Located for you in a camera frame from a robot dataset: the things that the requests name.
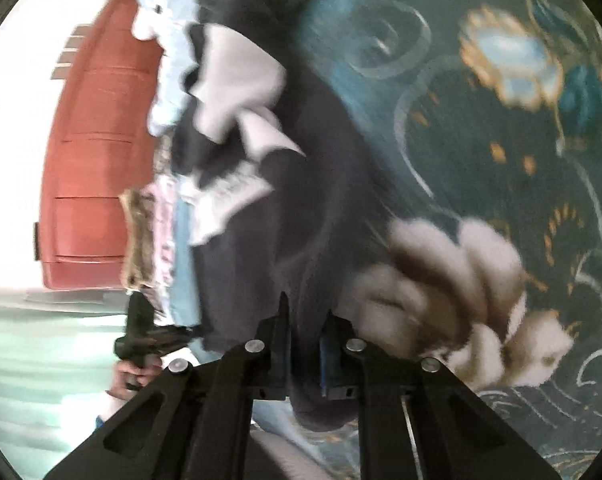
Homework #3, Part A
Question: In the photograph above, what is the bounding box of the dark navy white jacket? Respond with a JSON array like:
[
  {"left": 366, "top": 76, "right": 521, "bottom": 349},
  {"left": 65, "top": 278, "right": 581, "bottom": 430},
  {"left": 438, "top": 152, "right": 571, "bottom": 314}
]
[{"left": 172, "top": 0, "right": 377, "bottom": 431}]

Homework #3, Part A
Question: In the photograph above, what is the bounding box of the person's left hand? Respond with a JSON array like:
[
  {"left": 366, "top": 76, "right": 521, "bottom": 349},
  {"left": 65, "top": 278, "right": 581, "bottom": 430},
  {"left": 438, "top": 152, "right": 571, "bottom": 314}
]
[{"left": 107, "top": 356, "right": 162, "bottom": 401}]

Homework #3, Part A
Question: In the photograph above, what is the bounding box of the green curtain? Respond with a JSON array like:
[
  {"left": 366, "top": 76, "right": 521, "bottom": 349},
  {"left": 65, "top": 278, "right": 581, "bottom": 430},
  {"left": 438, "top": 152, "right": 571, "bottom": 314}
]
[{"left": 0, "top": 290, "right": 126, "bottom": 477}]

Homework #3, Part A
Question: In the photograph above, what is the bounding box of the olive fleece folded garment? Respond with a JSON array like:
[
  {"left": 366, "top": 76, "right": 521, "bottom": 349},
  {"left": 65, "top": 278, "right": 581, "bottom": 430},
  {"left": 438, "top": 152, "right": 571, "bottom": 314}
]
[{"left": 119, "top": 188, "right": 155, "bottom": 290}]

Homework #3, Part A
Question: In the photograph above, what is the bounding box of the pink folded garment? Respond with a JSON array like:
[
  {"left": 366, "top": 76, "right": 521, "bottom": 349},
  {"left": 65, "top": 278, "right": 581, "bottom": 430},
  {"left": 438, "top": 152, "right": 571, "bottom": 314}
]
[{"left": 146, "top": 174, "right": 177, "bottom": 311}]

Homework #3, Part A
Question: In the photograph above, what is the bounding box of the red wooden headboard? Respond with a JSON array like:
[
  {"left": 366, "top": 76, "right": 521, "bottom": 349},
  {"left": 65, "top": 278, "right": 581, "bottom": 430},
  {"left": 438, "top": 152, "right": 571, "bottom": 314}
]
[{"left": 36, "top": 0, "right": 162, "bottom": 290}]

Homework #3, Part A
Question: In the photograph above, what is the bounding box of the teal floral blanket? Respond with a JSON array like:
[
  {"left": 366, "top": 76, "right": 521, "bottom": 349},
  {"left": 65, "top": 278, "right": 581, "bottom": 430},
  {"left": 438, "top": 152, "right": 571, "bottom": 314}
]
[{"left": 297, "top": 0, "right": 602, "bottom": 479}]

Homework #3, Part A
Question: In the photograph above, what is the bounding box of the grey daisy print quilt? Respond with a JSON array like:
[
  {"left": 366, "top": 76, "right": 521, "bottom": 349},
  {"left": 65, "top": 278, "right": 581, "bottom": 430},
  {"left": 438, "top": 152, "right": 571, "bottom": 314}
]
[{"left": 132, "top": 0, "right": 198, "bottom": 136}]

